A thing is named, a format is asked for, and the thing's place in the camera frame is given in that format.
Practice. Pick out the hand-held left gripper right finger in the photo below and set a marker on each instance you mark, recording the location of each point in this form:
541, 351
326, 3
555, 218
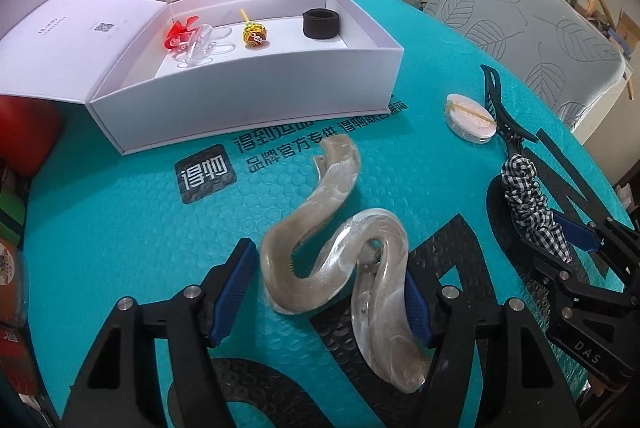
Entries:
417, 308

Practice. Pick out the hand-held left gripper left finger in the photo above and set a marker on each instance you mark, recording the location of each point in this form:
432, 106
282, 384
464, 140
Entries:
232, 293

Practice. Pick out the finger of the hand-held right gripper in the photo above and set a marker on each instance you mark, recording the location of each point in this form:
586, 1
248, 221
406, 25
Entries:
555, 280
580, 235

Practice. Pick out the black white checkered scrunchie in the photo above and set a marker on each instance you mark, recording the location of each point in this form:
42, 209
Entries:
525, 203

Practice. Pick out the beige translucent hair claw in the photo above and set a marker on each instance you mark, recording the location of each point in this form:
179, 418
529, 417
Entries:
320, 208

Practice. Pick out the white cardboard box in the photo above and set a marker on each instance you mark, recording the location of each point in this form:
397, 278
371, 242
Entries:
240, 83

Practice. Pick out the clear plastic hair clip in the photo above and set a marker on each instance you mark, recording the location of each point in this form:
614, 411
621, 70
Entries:
200, 46

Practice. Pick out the yellow lollipop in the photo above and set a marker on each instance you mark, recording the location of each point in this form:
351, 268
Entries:
254, 36

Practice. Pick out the teal bubble mailer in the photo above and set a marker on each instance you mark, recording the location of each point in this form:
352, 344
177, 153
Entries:
125, 233

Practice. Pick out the black hair claw clip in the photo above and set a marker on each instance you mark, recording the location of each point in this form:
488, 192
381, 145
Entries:
500, 108

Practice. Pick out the pink oval compact case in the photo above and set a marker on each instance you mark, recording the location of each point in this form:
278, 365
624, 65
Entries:
470, 118

